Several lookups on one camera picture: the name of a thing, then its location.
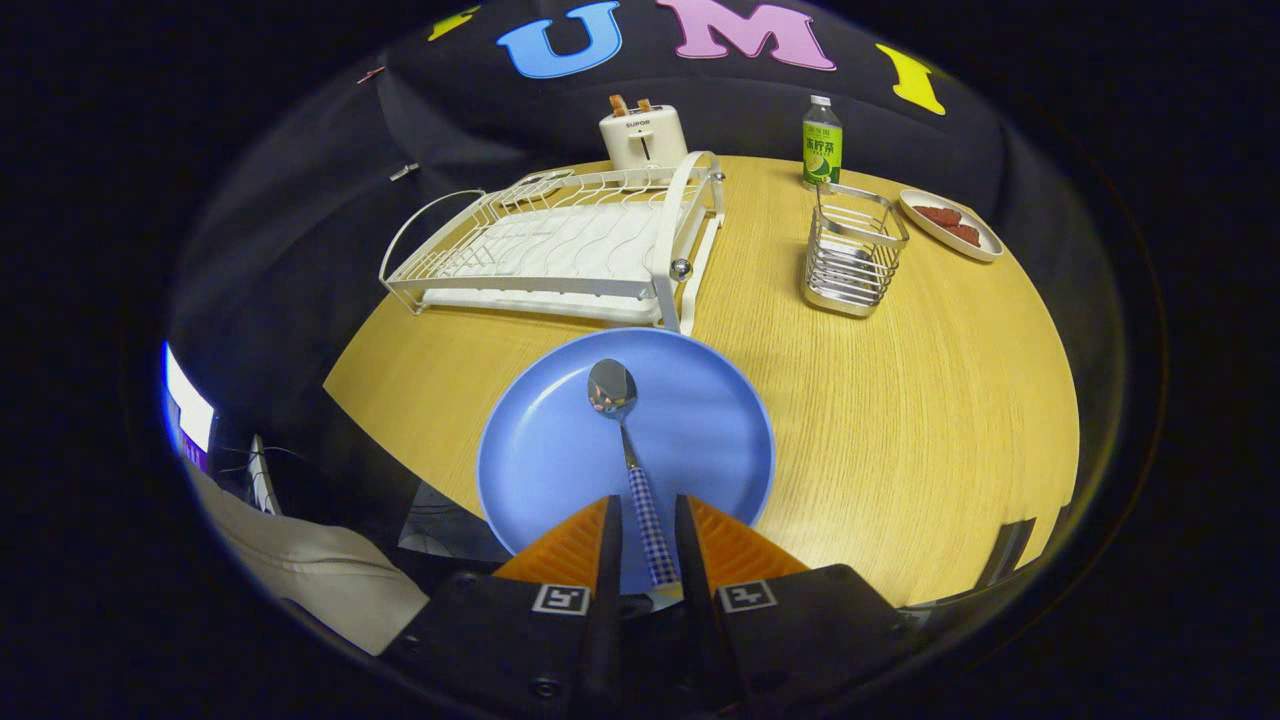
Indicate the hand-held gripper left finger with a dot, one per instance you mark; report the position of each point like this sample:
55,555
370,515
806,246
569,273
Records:
470,630

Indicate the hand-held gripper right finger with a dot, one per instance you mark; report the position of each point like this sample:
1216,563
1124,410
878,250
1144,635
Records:
800,630

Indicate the blue plate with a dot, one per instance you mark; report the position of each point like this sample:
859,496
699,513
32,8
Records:
540,450

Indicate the small white plate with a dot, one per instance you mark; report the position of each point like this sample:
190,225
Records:
925,232

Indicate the person's beige trousers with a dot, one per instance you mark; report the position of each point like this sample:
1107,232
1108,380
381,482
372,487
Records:
320,580

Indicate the bright monitor screen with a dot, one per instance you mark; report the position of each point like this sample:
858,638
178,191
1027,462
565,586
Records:
190,410

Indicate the red meat slice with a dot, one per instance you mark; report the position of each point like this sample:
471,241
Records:
964,235
936,215

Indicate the silver cloth clip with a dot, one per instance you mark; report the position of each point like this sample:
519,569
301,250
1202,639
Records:
404,172

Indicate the green label drink bottle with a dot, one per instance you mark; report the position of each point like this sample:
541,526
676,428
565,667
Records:
822,160

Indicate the white toaster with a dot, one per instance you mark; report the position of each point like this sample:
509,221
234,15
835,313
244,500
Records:
640,142

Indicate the reddish cloth clip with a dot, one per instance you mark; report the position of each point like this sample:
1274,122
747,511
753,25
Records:
371,75

